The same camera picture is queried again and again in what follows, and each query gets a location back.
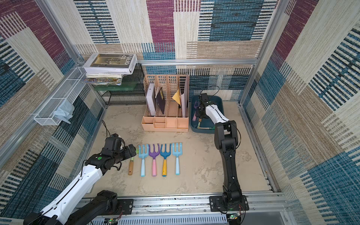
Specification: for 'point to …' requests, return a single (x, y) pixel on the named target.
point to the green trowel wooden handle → (199, 120)
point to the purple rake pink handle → (154, 154)
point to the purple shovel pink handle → (196, 105)
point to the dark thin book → (160, 100)
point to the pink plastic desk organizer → (167, 99)
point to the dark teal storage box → (216, 100)
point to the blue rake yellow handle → (165, 154)
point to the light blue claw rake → (143, 155)
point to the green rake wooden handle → (131, 168)
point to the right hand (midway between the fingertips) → (200, 112)
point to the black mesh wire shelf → (131, 91)
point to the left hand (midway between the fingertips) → (128, 150)
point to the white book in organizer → (151, 99)
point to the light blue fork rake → (177, 153)
